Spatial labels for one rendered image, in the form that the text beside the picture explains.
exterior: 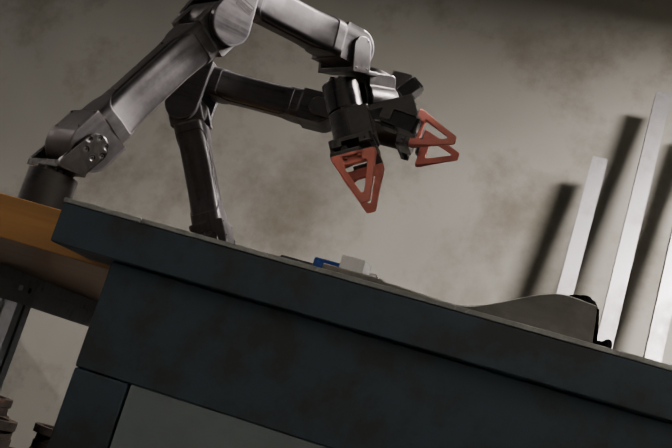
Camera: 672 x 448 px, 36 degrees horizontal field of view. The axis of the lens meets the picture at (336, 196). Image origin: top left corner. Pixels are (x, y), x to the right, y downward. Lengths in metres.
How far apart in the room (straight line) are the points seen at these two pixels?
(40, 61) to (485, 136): 2.13
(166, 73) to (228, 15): 0.12
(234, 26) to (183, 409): 0.71
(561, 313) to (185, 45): 0.61
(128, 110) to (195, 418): 0.60
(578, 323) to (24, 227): 0.75
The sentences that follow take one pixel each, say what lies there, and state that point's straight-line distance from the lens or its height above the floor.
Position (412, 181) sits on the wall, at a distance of 4.47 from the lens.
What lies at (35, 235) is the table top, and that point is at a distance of 0.98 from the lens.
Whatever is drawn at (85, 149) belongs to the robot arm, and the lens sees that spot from 1.30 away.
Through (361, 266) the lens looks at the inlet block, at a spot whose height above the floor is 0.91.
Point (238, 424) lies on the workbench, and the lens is 0.83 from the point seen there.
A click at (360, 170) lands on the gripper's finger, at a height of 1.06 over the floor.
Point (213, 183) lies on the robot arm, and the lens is 1.88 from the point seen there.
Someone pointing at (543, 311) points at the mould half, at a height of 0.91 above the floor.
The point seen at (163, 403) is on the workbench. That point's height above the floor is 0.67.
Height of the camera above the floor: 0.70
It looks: 11 degrees up
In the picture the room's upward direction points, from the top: 17 degrees clockwise
